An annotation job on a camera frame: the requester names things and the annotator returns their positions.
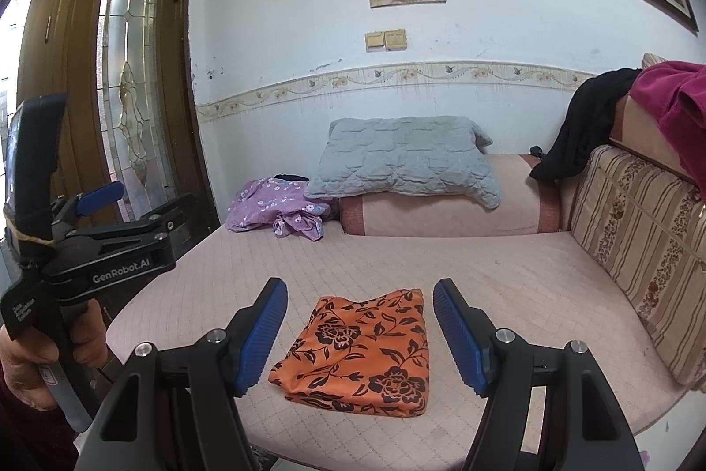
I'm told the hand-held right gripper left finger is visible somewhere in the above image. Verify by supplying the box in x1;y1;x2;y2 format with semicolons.
74;277;290;471

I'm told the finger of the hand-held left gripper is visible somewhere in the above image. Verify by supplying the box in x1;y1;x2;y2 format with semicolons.
52;181;125;230
71;194;200;251

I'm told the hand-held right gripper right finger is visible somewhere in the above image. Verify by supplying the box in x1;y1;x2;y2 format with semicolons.
432;277;643;471

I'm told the orange black floral shirt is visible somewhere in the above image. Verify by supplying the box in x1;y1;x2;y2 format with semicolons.
268;288;431;418

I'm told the person's left forearm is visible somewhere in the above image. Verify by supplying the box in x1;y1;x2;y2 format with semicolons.
0;383;83;471

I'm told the person's left hand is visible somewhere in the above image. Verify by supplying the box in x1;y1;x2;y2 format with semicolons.
0;297;111;412

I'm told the pink quilted sofa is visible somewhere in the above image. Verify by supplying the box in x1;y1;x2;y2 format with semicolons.
105;54;706;471

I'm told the purple floral garment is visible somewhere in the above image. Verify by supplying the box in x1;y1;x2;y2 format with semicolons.
225;176;332;243

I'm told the wooden glass-panel door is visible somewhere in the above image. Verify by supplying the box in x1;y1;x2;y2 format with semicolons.
0;0;222;306

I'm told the grey quilted pillow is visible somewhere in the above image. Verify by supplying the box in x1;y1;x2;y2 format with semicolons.
303;117;503;211

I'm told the striped floral cushion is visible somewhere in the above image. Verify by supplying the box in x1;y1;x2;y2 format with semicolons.
571;145;706;386

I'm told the black garment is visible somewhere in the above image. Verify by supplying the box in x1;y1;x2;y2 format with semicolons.
528;68;643;182

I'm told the beige brown-trimmed cushion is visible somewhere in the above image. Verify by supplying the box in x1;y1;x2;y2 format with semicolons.
609;54;697;185

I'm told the magenta garment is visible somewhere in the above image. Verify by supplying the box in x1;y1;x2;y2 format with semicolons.
629;60;706;201

